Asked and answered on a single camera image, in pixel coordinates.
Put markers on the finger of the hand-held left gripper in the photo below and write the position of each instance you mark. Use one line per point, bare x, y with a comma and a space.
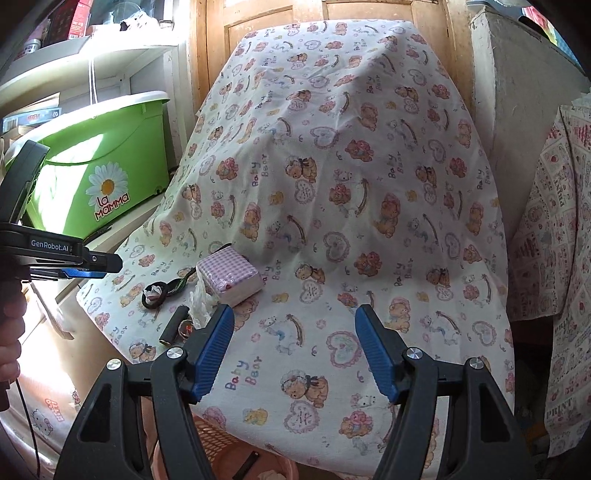
99, 263

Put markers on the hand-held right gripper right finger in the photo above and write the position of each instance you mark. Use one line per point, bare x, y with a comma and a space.
376, 355

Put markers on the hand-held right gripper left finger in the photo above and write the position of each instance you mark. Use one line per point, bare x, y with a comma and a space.
211, 353

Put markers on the clear plastic wrapper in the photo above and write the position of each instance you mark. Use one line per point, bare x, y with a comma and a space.
201, 309

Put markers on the black cylinder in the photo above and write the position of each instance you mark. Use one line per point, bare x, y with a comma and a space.
173, 325

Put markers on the pink checked tissue packet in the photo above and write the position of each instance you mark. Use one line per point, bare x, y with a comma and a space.
231, 277

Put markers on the pink plastic basket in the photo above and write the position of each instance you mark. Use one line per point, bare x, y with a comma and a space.
221, 431

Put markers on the small black stick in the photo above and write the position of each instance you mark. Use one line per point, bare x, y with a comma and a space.
244, 465

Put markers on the white tissue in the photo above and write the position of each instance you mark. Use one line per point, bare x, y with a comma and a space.
272, 475

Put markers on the person's left hand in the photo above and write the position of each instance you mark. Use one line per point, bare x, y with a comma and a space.
11, 323

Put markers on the green plastic tub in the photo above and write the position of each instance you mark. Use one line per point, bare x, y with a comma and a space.
92, 152

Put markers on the blue flat box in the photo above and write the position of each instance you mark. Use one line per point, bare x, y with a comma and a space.
32, 119

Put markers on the bear print cloth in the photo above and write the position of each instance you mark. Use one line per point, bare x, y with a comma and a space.
346, 207

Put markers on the pink cat print sheet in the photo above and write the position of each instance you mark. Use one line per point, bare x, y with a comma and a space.
46, 406

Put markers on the pink stamp print cloth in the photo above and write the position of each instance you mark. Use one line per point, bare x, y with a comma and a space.
554, 277

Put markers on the white shelf unit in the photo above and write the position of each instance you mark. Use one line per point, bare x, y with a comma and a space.
138, 60

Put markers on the red box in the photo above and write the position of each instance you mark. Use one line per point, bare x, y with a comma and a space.
76, 18

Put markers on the wooden door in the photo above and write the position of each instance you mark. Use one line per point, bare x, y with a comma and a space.
212, 46

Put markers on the white cabinet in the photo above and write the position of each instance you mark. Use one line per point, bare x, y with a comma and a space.
517, 92

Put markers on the blue checked cloth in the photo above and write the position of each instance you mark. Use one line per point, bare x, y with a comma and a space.
563, 34

